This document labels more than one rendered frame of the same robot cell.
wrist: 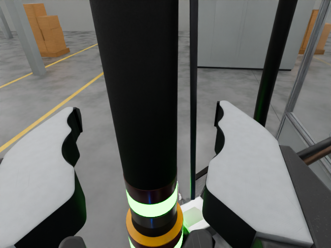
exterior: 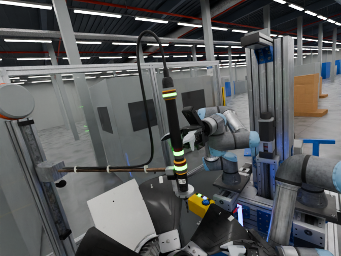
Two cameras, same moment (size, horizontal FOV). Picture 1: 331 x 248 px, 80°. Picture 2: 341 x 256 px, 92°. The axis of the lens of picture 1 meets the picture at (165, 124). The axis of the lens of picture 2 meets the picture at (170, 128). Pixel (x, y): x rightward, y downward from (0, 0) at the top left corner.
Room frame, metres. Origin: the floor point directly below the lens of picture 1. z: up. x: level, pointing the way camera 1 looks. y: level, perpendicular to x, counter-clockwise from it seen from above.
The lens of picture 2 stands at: (0.48, 0.38, 1.81)
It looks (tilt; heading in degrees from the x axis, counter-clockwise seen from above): 12 degrees down; 224
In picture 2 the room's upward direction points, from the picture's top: 9 degrees counter-clockwise
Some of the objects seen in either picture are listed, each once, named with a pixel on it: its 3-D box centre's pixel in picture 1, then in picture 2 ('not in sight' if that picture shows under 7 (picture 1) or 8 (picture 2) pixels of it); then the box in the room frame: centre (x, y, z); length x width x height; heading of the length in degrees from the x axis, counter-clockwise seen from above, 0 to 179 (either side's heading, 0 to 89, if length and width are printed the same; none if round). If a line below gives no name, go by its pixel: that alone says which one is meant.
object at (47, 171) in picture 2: not in sight; (50, 170); (0.37, -0.55, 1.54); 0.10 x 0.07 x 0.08; 116
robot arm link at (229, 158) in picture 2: not in sight; (228, 161); (-0.67, -0.18, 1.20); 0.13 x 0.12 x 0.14; 125
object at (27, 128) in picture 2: not in sight; (47, 183); (0.39, -0.60, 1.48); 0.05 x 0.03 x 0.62; 26
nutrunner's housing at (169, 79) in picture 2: not in sight; (176, 138); (0.09, 0.01, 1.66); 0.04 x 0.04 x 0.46
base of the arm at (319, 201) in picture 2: not in sight; (310, 192); (-0.68, 0.32, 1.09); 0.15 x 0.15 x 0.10
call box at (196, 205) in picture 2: not in sight; (201, 206); (-0.31, -0.23, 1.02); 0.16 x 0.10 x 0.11; 81
